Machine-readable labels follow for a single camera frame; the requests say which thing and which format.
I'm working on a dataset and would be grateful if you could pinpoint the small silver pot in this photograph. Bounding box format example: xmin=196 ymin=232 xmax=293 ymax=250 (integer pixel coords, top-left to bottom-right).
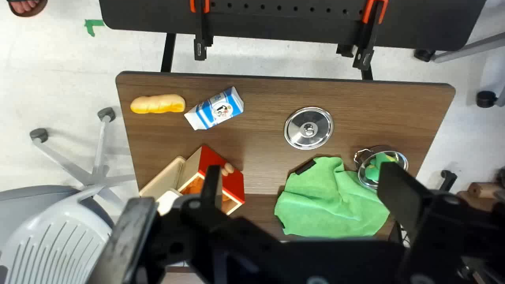
xmin=350 ymin=146 xmax=412 ymax=193

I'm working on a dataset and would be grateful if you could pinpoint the green cloth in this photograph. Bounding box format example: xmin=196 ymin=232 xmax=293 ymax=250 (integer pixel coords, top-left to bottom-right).
xmin=273 ymin=155 xmax=394 ymax=240

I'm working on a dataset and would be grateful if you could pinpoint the white mesh office chair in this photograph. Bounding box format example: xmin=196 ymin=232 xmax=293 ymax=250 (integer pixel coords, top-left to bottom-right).
xmin=0 ymin=106 xmax=139 ymax=284

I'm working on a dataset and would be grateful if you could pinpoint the black orange clamp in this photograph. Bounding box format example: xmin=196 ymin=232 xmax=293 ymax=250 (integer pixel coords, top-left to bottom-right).
xmin=188 ymin=0 xmax=216 ymax=63
xmin=334 ymin=0 xmax=391 ymax=75

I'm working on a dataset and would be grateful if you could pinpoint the black perforated workbench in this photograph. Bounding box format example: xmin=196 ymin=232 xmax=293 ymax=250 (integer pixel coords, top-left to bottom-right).
xmin=98 ymin=0 xmax=489 ymax=76

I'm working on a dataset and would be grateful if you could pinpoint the blue white milk carton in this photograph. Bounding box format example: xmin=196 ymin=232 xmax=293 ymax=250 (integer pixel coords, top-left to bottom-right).
xmin=183 ymin=86 xmax=246 ymax=133

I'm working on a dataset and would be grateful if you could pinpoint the red wooden drawer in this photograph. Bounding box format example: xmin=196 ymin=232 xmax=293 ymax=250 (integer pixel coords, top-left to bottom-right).
xmin=177 ymin=144 xmax=248 ymax=218

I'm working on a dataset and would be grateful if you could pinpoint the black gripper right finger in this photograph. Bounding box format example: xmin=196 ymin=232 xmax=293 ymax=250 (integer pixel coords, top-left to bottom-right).
xmin=376 ymin=161 xmax=429 ymax=229

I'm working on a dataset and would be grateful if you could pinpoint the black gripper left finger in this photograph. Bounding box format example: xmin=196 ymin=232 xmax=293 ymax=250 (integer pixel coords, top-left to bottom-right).
xmin=200 ymin=164 xmax=224 ymax=212

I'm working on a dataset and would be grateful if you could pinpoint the cream wooden drawer box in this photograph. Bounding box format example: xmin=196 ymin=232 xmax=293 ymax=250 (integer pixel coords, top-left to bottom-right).
xmin=137 ymin=155 xmax=188 ymax=217

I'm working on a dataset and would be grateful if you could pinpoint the yellow bread roll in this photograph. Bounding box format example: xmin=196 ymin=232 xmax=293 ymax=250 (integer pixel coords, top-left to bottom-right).
xmin=129 ymin=93 xmax=188 ymax=117

